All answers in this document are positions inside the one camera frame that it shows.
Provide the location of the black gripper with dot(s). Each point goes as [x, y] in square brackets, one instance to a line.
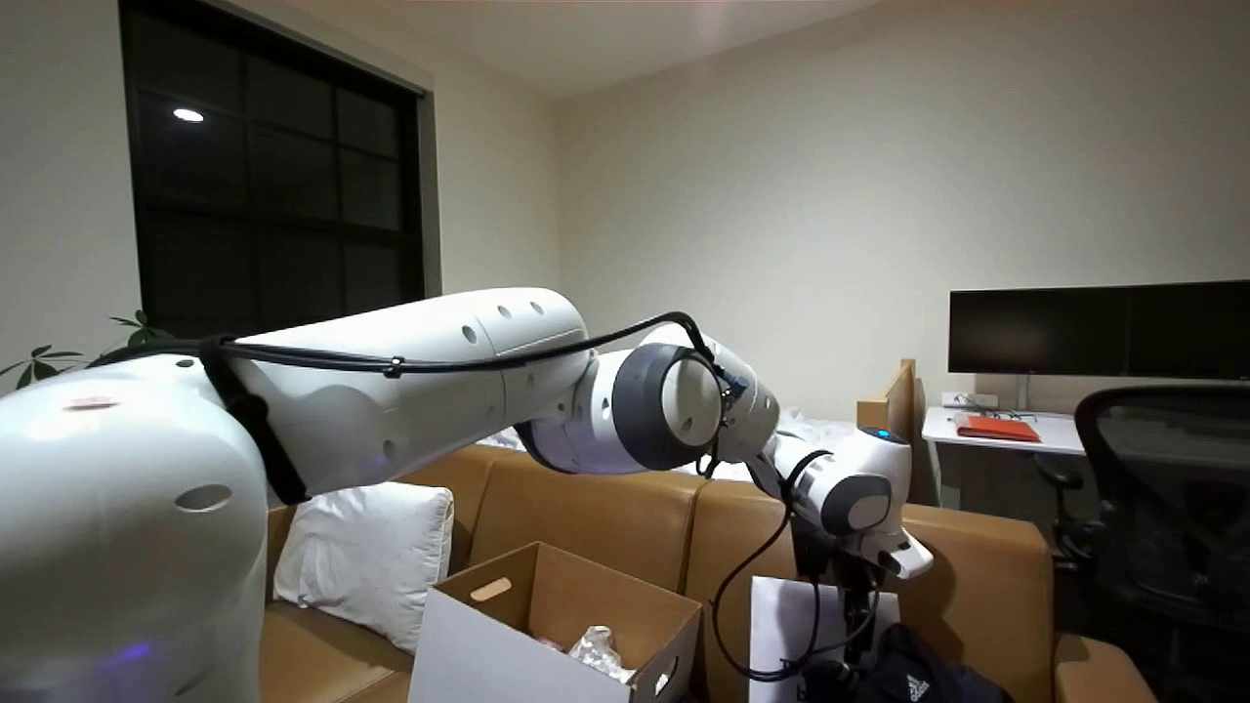
[862, 598]

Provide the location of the white paper sign with text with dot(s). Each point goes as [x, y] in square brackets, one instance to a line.
[780, 637]

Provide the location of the dark navy garment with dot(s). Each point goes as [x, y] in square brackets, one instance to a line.
[940, 678]

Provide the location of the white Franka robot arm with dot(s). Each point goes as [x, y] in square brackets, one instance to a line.
[392, 393]

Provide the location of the brown cardboard box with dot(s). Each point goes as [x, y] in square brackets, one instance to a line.
[586, 512]

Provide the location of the cardboard box with white front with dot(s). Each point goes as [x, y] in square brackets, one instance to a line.
[571, 608]

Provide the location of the white desk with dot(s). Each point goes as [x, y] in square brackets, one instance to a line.
[1000, 452]

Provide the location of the red book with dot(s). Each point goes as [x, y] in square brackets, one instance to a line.
[1000, 428]

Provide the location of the black mesh office chair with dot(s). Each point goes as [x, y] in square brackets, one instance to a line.
[1174, 521]

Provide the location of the black wide monitor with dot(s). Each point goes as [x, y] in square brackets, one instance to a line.
[1105, 332]

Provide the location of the white square pillow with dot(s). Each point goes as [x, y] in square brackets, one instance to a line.
[371, 560]

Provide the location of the green houseplant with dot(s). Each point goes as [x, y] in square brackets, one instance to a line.
[142, 332]

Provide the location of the wooden bed frame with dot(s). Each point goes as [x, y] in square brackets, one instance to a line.
[898, 396]

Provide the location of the dark window with black frame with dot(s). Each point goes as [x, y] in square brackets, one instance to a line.
[276, 171]

